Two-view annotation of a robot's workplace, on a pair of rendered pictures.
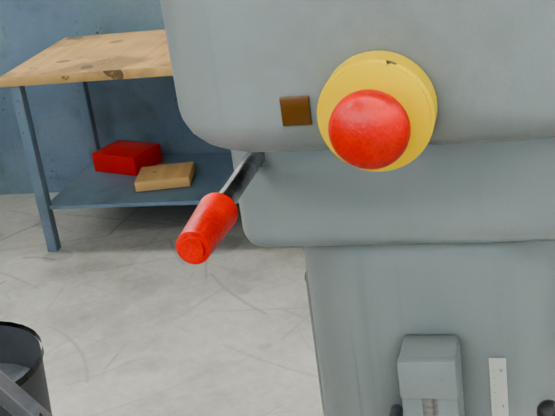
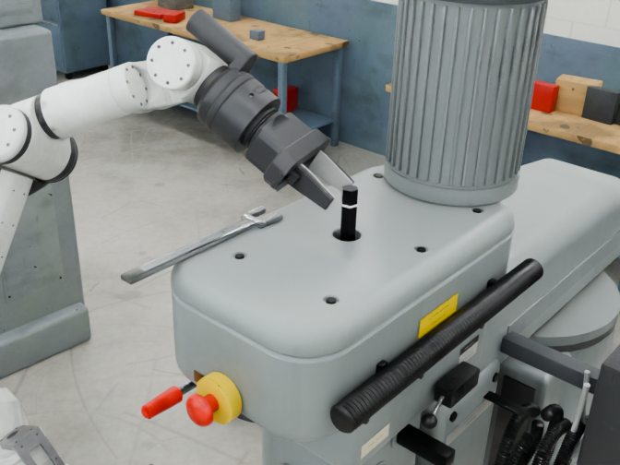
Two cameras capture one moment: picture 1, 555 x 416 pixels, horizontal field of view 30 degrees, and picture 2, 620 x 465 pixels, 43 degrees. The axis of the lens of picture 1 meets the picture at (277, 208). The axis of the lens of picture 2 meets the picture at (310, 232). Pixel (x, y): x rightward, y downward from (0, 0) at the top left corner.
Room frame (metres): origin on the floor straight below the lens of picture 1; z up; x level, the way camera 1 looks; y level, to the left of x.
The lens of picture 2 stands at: (-0.10, -0.44, 2.36)
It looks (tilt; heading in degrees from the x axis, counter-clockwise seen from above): 28 degrees down; 24
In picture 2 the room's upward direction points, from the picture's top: 2 degrees clockwise
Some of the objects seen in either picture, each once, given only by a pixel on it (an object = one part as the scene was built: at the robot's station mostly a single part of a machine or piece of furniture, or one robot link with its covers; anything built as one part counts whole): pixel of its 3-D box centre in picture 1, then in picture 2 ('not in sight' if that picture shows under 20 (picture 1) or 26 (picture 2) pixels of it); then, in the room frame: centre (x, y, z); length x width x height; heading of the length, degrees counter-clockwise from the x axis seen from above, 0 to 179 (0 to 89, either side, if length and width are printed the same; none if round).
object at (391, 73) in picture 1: (377, 111); (219, 398); (0.51, -0.06, 1.76); 0.06 x 0.02 x 0.06; 74
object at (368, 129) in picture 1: (370, 126); (203, 407); (0.49, -0.05, 1.76); 0.04 x 0.03 x 0.04; 74
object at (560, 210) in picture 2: not in sight; (507, 254); (1.21, -0.26, 1.66); 0.80 x 0.23 x 0.20; 164
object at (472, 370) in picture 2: not in sight; (444, 394); (0.76, -0.27, 1.66); 0.12 x 0.04 x 0.04; 164
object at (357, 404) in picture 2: not in sight; (449, 331); (0.72, -0.27, 1.79); 0.45 x 0.04 x 0.04; 164
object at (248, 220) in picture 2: not in sight; (205, 243); (0.62, 0.02, 1.89); 0.24 x 0.04 x 0.01; 164
